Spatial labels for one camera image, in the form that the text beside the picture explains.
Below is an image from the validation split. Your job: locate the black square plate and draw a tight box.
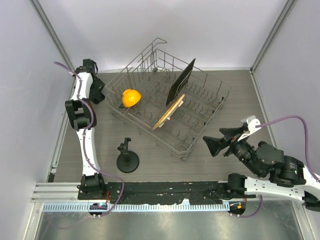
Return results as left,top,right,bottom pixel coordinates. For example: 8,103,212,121
165,58,196,106

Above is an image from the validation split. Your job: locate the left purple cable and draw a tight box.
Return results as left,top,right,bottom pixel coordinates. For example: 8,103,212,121
54,61,125,217

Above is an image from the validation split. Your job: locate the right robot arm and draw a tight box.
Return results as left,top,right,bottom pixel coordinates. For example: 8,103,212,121
202,126,320,212

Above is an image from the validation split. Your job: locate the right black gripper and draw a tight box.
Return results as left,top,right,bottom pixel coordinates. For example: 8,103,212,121
201,126,261,177

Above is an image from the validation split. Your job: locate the wooden cutting board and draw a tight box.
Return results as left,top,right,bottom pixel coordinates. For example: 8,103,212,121
152,94,185,130

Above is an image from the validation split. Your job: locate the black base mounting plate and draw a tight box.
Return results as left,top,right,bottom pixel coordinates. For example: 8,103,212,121
77,180,247,205

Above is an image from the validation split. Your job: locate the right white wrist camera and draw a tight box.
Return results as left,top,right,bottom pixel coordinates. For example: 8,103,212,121
237,115,261,142

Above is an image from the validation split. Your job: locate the black phone stand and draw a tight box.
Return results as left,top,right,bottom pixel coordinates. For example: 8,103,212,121
116,137,140,174

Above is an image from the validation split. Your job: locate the slotted cable duct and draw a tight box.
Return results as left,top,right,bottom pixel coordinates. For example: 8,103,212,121
42,201,230,213

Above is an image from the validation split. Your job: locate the grey wire dish rack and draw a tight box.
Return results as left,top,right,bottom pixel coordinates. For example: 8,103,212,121
105,37,232,160

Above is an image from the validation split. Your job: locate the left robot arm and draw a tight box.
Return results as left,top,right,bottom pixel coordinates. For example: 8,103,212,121
65,58,107,200

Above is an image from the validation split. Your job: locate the orange bowl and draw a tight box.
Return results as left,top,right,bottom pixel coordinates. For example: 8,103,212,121
122,89,142,108

